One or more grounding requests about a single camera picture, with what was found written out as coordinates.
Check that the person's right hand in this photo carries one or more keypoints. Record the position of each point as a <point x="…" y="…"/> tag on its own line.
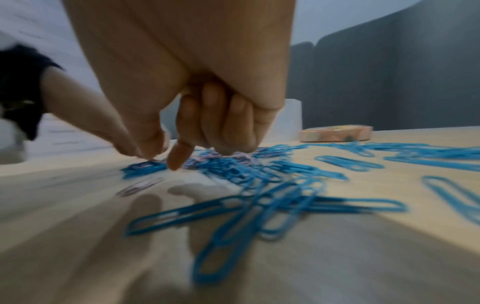
<point x="180" y="53"/>

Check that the person's left hand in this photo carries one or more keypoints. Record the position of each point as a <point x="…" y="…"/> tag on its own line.
<point x="82" y="104"/>

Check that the clear divided plastic container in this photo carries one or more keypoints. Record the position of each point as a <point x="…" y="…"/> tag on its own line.
<point x="288" y="118"/>

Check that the pile of blue pink paperclips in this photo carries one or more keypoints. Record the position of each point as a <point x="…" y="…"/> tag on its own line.
<point x="240" y="172"/>

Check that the pink floral container lid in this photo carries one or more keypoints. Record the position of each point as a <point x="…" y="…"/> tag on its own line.
<point x="337" y="133"/>

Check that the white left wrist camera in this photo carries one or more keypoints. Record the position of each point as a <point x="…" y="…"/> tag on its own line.
<point x="11" y="145"/>

